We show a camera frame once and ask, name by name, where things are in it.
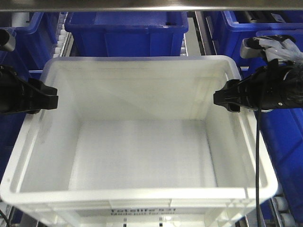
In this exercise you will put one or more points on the steel upper shelf rail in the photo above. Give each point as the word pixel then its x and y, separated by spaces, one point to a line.
pixel 147 5

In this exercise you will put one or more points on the blue bin behind centre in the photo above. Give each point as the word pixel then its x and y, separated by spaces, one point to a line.
pixel 127 34

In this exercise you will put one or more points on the side roller track right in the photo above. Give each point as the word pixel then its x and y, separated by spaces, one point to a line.
pixel 282 216

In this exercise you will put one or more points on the right white roller track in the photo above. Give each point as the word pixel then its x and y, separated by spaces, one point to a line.
pixel 183 50

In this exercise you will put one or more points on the blue bin front left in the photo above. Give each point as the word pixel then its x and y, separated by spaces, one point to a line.
pixel 10 124

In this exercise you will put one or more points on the blue bin back right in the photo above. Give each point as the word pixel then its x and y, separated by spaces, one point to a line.
pixel 229 28

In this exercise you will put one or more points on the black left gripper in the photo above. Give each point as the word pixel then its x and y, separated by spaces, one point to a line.
pixel 19 96

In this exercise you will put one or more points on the white plastic tote bin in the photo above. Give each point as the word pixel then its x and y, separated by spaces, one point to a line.
pixel 135 142

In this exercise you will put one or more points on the blue bin front right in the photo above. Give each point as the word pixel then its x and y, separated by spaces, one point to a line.
pixel 282 131

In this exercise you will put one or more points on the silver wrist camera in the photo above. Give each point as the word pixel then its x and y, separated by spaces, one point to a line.
pixel 7 41
pixel 271 47

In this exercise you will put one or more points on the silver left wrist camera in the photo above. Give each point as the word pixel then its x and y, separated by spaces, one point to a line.
pixel 7 41

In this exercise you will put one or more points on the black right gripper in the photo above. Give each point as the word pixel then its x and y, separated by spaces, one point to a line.
pixel 271 87

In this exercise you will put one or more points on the side roller track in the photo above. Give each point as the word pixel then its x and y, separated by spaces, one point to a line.
pixel 282 216
pixel 64 39

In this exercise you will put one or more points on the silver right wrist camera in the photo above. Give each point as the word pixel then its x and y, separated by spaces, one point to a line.
pixel 271 47

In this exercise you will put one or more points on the side roller track left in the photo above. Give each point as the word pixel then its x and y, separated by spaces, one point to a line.
pixel 64 39

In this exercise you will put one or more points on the blue bin back left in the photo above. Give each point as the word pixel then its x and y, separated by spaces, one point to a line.
pixel 36 36

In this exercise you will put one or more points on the blue bin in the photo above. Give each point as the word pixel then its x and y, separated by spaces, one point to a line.
pixel 36 36
pixel 229 28
pixel 282 131
pixel 127 34
pixel 10 124

